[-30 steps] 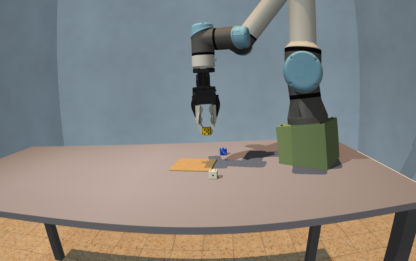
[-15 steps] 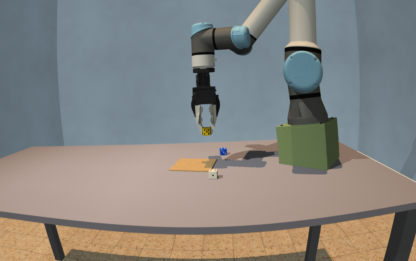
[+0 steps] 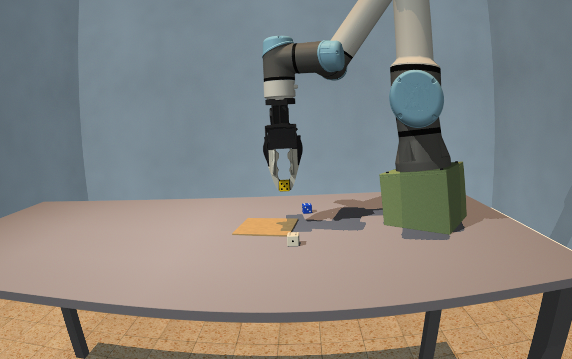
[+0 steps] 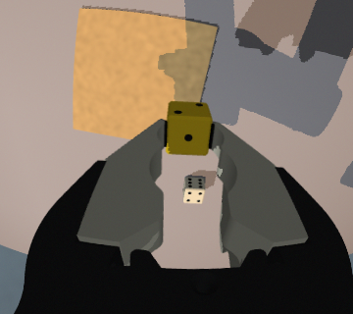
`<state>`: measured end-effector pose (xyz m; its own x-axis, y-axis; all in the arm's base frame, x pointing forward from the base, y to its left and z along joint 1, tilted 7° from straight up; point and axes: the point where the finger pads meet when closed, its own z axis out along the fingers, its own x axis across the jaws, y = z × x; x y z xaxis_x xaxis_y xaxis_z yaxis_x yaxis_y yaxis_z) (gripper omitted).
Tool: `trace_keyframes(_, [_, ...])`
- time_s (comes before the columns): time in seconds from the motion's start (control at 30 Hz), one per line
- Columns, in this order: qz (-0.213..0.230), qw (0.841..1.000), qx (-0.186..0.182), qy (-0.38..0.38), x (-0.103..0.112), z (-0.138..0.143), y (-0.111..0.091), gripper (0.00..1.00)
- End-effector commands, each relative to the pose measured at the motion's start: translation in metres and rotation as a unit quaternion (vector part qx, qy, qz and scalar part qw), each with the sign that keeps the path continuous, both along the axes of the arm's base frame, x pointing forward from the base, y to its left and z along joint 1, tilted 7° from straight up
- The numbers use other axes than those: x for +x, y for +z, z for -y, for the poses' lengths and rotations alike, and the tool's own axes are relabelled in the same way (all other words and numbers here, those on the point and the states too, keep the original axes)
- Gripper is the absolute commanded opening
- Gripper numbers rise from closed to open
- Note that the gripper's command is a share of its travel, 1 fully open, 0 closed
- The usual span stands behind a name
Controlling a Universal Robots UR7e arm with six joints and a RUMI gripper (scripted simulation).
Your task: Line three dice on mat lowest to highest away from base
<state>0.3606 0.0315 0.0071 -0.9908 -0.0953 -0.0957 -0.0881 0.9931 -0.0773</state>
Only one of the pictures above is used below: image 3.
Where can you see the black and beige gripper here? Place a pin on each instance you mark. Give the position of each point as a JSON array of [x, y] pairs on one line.
[[282, 135]]

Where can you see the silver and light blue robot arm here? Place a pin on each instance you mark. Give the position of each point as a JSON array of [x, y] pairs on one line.
[[416, 97]]

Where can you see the grey die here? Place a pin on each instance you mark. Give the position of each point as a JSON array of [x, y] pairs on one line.
[[293, 239]]

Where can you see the yellow die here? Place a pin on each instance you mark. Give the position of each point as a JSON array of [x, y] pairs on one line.
[[284, 185]]

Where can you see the tan mat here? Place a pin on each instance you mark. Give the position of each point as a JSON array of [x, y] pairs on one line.
[[266, 226]]

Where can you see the blue die with white pips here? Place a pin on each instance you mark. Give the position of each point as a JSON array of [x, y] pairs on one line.
[[306, 208]]

